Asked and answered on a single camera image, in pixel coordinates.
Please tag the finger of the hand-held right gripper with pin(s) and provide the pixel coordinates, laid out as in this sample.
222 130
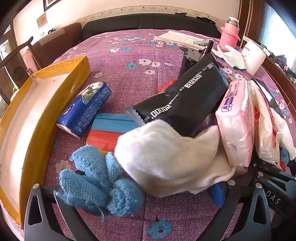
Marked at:
272 172

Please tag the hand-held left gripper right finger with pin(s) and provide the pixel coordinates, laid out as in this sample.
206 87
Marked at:
217 196

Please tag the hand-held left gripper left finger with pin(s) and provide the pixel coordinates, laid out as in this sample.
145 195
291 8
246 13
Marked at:
63 214

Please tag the light blue knitted item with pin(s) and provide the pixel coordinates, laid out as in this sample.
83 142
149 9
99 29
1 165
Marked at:
92 183

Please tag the white plastic bag red print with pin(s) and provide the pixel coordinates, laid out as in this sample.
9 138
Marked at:
266 129

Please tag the pink tissue pack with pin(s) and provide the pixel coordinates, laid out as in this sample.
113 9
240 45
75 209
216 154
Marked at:
235 120

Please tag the white fluffy cloth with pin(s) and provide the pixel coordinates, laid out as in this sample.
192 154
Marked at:
161 157

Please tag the rainbow striped sponge pack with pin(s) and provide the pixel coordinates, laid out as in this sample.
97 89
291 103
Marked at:
108 125

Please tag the blue tissue pack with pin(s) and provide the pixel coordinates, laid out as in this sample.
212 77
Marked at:
85 109

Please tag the yellow cardboard box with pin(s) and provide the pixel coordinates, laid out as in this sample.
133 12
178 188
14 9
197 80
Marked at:
69 85

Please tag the black printed packet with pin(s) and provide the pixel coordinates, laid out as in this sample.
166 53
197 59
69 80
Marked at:
185 99

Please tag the pile of windowsill items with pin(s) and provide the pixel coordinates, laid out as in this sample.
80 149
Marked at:
282 62

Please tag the white plastic tub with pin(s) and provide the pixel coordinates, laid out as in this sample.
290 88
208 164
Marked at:
253 58

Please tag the white work glove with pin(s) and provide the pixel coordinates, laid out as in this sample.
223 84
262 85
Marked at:
233 58

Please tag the purple floral tablecloth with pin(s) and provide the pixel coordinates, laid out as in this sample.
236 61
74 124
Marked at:
143 76

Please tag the pink bottle with knit sleeve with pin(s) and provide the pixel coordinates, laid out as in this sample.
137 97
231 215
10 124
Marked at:
227 37

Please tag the white printed booklet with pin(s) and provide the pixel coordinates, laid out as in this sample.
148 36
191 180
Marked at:
178 38

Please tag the black bag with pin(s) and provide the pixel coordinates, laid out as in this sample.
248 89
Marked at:
205 20

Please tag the brown upholstered chair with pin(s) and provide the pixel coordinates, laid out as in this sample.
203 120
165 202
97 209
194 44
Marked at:
57 46

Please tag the dark wooden chair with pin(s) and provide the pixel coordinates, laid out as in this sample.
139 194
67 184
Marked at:
30 46

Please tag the black sofa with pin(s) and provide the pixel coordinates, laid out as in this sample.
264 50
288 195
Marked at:
138 23

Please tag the small wall plaque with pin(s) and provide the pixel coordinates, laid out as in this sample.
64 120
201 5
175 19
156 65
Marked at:
42 20

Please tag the framed wall painting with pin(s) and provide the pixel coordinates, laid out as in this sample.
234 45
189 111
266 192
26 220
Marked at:
52 4

